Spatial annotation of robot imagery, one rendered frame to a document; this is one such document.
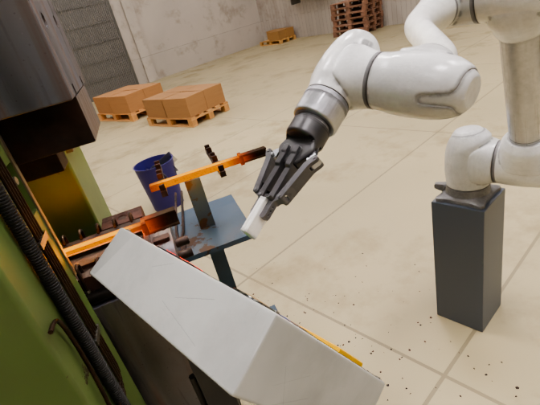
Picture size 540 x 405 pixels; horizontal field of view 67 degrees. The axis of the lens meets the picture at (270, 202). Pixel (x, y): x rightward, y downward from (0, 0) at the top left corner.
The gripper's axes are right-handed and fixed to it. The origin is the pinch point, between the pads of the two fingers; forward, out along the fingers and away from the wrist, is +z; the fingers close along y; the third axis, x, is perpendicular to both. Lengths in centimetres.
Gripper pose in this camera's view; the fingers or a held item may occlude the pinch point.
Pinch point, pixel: (258, 217)
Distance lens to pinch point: 70.1
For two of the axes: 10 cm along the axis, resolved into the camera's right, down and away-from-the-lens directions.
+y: -6.8, -1.9, 7.1
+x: -5.5, -5.2, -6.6
